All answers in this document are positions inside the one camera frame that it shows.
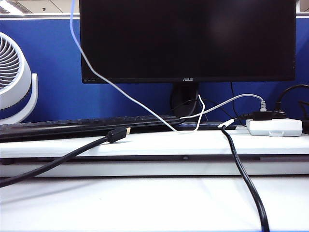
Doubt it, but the black round plug cable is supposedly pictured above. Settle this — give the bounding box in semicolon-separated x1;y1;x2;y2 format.
272;84;309;119

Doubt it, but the white power strip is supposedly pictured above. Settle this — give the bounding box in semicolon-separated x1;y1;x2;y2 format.
246;118;304;137

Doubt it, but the grey cable with plug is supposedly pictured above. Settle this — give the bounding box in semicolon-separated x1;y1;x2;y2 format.
180;93;267;120

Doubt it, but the white raised desk platform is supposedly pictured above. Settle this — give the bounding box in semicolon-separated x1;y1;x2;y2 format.
0;130;309;178

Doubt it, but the thin black mouse cable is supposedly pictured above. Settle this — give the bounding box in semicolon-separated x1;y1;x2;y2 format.
298;100;309;114

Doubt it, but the black HDMI cable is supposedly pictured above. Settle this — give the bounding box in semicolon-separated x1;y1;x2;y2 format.
0;127;132;189

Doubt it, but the white desk fan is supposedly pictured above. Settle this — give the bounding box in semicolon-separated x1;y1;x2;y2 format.
0;31;39;125

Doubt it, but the black ASUS computer monitor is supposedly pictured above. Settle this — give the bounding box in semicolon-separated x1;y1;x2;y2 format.
79;0;297;85

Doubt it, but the white Type-C charging cable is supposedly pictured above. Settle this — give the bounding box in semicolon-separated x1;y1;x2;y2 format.
69;0;206;134

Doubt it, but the thin black monitor cable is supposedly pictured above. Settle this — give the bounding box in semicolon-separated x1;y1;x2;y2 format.
230;82;239;119

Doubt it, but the black computer keyboard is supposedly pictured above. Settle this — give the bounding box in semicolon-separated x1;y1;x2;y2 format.
0;115;182;143

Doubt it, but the black monitor stand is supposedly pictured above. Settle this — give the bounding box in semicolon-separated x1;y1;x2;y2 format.
170;82;200;118

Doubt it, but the thick black power cable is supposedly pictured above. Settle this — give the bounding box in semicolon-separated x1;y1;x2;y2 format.
217;110;275;232

